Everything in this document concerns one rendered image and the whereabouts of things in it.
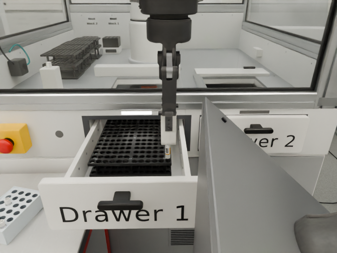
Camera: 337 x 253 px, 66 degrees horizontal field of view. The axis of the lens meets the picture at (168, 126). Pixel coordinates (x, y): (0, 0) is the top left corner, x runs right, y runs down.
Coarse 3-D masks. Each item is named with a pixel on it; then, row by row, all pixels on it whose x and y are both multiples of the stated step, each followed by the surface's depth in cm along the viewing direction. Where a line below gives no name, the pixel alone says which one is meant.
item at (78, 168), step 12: (96, 120) 75; (180, 120) 75; (96, 132) 72; (180, 132) 69; (84, 144) 63; (180, 144) 67; (84, 156) 61; (180, 156) 67; (72, 168) 54; (84, 168) 61; (180, 168) 64
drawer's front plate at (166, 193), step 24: (48, 192) 45; (72, 192) 46; (96, 192) 46; (144, 192) 46; (168, 192) 46; (192, 192) 46; (48, 216) 48; (72, 216) 48; (144, 216) 48; (168, 216) 48; (192, 216) 49
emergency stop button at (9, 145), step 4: (0, 140) 65; (4, 140) 65; (8, 140) 66; (0, 144) 65; (4, 144) 65; (8, 144) 65; (12, 144) 66; (0, 148) 65; (4, 148) 65; (8, 148) 65; (12, 148) 66; (0, 152) 66; (4, 152) 66; (8, 152) 66
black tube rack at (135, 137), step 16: (112, 128) 70; (128, 128) 70; (144, 128) 70; (160, 128) 70; (96, 144) 62; (112, 144) 63; (128, 144) 63; (144, 144) 63; (160, 144) 63; (96, 176) 56; (112, 176) 56; (128, 176) 56; (144, 176) 56
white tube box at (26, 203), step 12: (12, 192) 63; (24, 192) 62; (36, 192) 62; (0, 204) 60; (12, 204) 59; (24, 204) 59; (36, 204) 60; (0, 216) 56; (12, 216) 56; (24, 216) 57; (12, 228) 54; (0, 240) 53
